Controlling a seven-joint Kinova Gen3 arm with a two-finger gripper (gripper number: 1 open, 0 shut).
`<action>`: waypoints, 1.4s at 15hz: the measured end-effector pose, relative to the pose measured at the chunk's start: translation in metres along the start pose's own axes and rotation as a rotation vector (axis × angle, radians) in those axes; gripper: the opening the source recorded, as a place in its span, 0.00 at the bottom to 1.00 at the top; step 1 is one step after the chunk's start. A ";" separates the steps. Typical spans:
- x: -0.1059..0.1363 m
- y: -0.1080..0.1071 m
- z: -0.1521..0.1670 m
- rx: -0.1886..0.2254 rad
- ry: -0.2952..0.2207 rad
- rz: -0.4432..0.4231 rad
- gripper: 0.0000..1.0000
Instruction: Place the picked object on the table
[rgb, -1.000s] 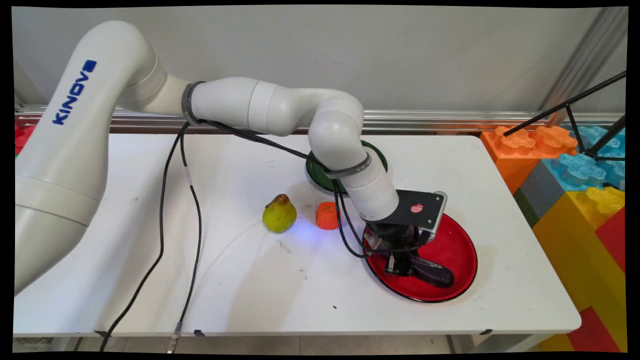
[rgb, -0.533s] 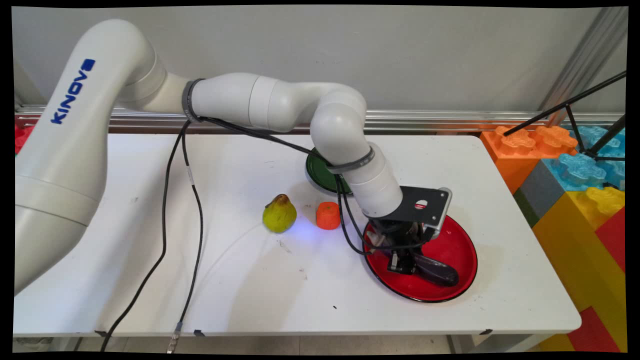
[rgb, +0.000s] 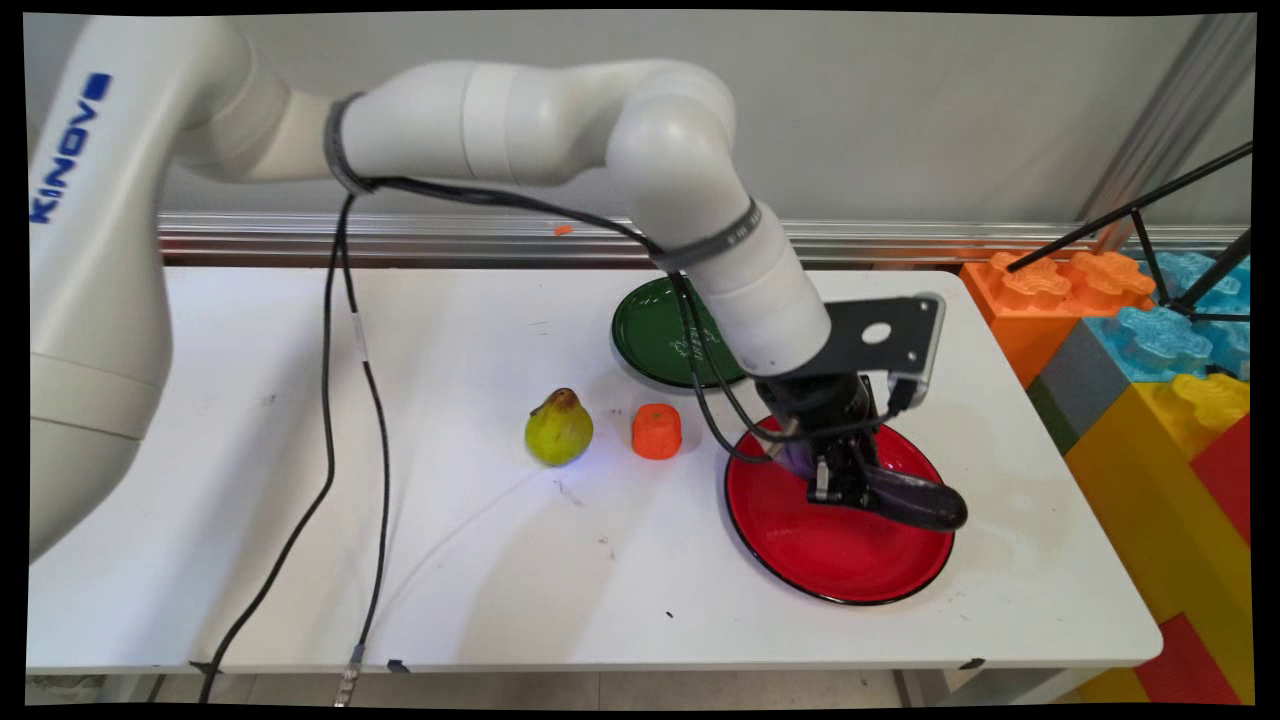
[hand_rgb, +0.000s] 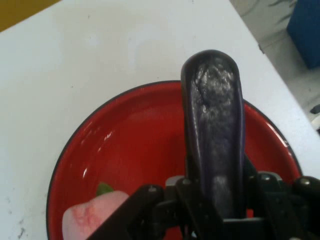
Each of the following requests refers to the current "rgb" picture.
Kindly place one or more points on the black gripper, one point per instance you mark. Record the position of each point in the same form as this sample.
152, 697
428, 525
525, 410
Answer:
815, 410

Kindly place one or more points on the dark purple toy eggplant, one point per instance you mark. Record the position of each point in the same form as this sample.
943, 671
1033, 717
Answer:
920, 505

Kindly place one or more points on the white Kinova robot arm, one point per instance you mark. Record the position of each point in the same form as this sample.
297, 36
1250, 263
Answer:
500, 120

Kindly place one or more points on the red plate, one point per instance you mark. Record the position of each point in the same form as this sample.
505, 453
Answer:
830, 560

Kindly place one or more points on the orange toy carrot piece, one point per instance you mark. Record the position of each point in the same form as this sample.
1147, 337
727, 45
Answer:
657, 432

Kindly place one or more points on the green giant toy block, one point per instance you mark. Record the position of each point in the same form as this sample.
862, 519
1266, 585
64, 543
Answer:
1050, 415

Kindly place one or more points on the green plate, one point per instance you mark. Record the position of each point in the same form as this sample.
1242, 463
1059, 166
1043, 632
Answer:
650, 340

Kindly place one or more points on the grey giant toy block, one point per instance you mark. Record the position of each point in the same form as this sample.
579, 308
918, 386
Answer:
1085, 375

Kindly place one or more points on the orange giant toy block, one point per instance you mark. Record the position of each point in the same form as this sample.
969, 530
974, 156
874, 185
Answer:
1040, 290

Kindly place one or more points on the green pear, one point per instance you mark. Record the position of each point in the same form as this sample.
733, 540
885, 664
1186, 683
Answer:
558, 432

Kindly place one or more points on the yellow giant toy block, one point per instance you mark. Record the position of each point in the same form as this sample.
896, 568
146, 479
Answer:
1150, 480

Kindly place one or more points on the light blue giant toy block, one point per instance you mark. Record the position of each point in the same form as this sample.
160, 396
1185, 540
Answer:
1160, 340

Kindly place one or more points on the red giant toy block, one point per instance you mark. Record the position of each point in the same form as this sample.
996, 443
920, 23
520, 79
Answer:
1225, 480
1190, 665

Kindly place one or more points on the black tripod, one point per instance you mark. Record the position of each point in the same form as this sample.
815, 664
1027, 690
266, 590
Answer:
1130, 212

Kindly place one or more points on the black wrist camera mount plate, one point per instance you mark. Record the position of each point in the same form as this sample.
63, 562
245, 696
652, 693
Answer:
850, 345

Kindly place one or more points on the aluminium wall rail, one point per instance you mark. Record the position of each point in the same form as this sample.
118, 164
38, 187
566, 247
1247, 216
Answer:
400, 240

